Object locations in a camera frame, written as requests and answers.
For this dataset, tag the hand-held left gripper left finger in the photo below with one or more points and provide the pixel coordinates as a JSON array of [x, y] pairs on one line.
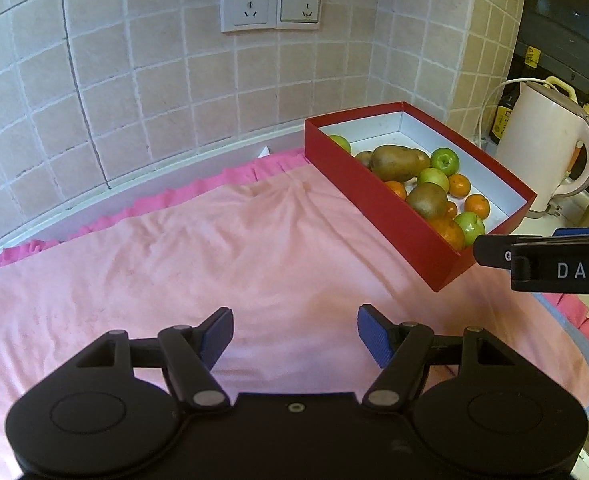
[[217, 335]]

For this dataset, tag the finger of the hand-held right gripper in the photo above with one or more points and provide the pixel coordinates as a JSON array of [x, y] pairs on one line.
[[584, 231], [494, 250]]

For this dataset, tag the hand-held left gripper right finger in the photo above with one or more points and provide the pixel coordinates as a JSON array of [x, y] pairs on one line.
[[374, 335]]

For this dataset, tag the green apple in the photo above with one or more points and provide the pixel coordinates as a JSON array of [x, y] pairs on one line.
[[340, 143], [469, 226], [444, 160], [432, 178]]

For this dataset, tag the large orange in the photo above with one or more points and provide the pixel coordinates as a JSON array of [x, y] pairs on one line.
[[447, 234]]

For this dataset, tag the brown kiwi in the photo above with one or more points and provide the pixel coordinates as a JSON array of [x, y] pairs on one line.
[[427, 200], [363, 158]]

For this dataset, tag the red cardboard box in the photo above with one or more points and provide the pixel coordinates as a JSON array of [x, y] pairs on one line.
[[389, 220]]

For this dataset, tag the brown potato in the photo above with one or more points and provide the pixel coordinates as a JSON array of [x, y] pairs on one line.
[[399, 162]]

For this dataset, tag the blue cloth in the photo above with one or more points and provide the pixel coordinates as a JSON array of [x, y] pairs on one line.
[[569, 345]]

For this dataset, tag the light pink cloth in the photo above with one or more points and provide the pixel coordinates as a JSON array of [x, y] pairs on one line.
[[274, 260]]

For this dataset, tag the white electric kettle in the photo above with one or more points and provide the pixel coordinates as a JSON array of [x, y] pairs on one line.
[[539, 145]]

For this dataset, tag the dark bottle with yellow label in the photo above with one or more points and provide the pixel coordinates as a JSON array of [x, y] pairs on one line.
[[504, 115]]

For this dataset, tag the magenta cloth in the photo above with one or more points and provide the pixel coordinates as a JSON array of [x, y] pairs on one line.
[[199, 185]]

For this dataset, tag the yellow tag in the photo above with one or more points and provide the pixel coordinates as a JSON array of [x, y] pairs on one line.
[[532, 56]]

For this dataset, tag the white paper scrap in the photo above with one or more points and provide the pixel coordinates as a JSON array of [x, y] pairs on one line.
[[263, 152]]

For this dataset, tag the dark window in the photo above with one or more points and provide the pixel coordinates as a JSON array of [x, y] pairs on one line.
[[574, 10]]

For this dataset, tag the silver-framed wall socket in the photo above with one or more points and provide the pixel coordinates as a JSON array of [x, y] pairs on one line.
[[299, 6]]

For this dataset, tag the white wall socket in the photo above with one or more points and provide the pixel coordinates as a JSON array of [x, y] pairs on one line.
[[248, 5]]

